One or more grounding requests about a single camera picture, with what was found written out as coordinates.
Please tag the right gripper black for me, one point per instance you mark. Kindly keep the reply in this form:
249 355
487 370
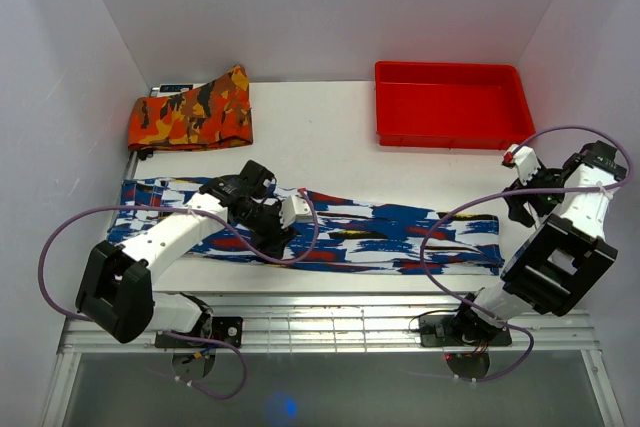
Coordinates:
519 213

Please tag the red plastic tray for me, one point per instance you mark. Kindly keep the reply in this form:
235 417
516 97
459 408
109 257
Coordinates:
450 105

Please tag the aluminium rail frame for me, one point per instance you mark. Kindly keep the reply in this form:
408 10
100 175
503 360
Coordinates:
298 311

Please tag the orange camouflage folded trousers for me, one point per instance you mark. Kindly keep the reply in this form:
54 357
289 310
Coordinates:
216 115

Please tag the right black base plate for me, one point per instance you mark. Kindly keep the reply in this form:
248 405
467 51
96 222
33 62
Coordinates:
446 330

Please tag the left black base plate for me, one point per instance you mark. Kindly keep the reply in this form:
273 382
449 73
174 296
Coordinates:
219 328

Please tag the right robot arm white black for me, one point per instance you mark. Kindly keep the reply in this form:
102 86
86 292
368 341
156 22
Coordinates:
567 252

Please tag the small blue white label card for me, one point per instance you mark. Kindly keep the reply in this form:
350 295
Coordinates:
170 89

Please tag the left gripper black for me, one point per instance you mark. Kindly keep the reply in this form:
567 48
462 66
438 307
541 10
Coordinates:
275 244

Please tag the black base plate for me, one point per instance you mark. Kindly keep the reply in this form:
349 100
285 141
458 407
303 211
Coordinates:
446 330
219 328

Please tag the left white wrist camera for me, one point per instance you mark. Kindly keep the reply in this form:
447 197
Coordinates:
295 209

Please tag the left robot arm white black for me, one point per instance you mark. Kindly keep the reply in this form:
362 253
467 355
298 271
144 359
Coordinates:
117 288

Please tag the blue white red patterned trousers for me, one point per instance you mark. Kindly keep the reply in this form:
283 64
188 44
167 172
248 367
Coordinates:
350 236

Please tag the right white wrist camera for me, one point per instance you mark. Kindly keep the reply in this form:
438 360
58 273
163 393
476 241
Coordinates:
524 160

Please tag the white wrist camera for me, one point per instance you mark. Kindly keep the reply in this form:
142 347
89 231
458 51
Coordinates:
295 209
524 160

